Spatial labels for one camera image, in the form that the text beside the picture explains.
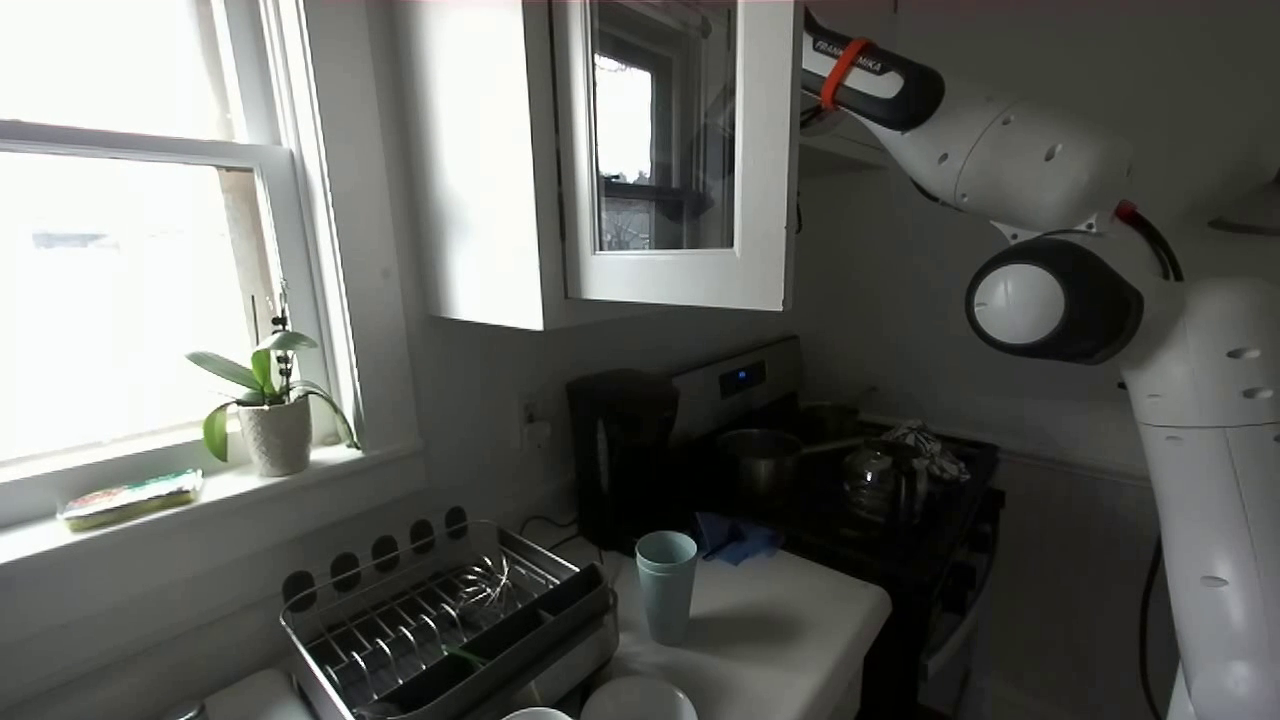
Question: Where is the black coffee maker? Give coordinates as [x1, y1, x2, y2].
[563, 367, 688, 553]

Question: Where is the blue cloth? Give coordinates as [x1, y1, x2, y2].
[688, 508, 789, 567]

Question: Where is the steel saucepan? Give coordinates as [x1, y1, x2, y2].
[710, 422, 875, 508]

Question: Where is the floral kitchen towel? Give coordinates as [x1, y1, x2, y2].
[890, 422, 976, 492]

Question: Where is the metal dish rack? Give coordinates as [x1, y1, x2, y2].
[275, 527, 626, 720]

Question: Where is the white bowl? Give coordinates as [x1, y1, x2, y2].
[575, 673, 703, 720]

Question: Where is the panel with oval holes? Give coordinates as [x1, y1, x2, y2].
[275, 502, 478, 620]

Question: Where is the white window frame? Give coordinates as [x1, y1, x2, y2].
[0, 0, 371, 538]

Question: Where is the white glass cabinet door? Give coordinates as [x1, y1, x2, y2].
[548, 0, 805, 318]

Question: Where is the white wall outlet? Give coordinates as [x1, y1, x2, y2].
[514, 398, 556, 453]

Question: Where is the striped sponge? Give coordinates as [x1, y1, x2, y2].
[56, 468, 207, 542]

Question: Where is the teal plastic cup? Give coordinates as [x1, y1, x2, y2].
[632, 527, 703, 653]

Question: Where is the orange cable strap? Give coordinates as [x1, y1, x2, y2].
[817, 32, 880, 121]

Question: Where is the stainless steel stove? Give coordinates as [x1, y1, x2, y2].
[663, 331, 1011, 720]

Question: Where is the white wall cabinet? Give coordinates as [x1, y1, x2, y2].
[387, 0, 821, 338]

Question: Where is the potted green plant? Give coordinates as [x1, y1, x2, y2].
[184, 312, 361, 482]

